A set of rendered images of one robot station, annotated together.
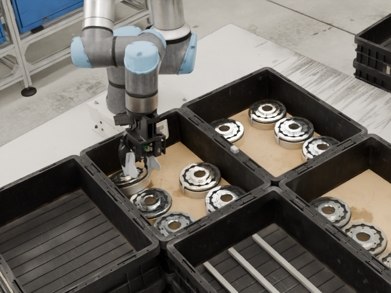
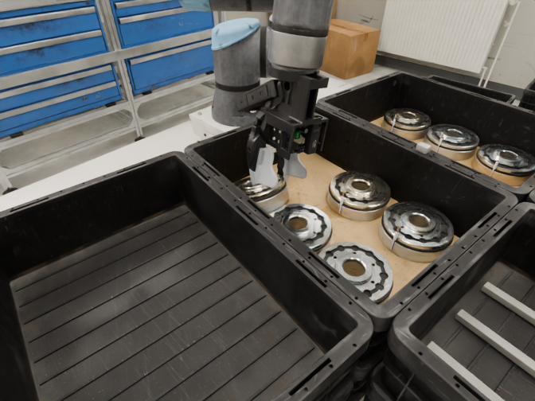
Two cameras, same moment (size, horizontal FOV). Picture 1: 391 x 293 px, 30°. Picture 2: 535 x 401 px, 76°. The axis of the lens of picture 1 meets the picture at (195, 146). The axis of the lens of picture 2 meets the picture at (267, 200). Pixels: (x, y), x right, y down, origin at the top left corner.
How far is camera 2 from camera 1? 125 cm
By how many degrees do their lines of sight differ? 6
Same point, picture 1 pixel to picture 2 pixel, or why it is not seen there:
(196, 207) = (365, 235)
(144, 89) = (313, 14)
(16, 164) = not seen: hidden behind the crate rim
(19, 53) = (133, 109)
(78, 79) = not seen: hidden behind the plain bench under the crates
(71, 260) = (167, 333)
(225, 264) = (461, 344)
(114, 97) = (223, 103)
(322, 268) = not seen: outside the picture
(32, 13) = (143, 79)
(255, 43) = (337, 84)
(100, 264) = (224, 343)
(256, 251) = (501, 316)
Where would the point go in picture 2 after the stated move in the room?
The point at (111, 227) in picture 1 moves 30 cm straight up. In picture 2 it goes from (236, 266) to (216, 46)
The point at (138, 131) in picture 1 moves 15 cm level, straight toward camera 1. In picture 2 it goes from (283, 109) to (319, 165)
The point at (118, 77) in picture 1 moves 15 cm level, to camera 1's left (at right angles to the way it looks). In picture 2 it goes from (230, 76) to (165, 79)
